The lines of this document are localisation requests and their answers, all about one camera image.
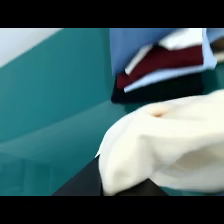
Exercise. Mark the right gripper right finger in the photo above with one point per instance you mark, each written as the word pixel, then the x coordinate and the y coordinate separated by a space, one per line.
pixel 143 189

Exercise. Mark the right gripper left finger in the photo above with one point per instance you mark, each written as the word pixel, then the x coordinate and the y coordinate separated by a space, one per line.
pixel 85 181

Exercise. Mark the cream shirt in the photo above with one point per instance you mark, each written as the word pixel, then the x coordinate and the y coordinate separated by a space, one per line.
pixel 173 146

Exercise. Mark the dark red garment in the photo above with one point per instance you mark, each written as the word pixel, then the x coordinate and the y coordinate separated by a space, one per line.
pixel 160 61

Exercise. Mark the blue-purple garment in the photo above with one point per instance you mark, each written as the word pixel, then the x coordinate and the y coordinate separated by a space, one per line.
pixel 133 46

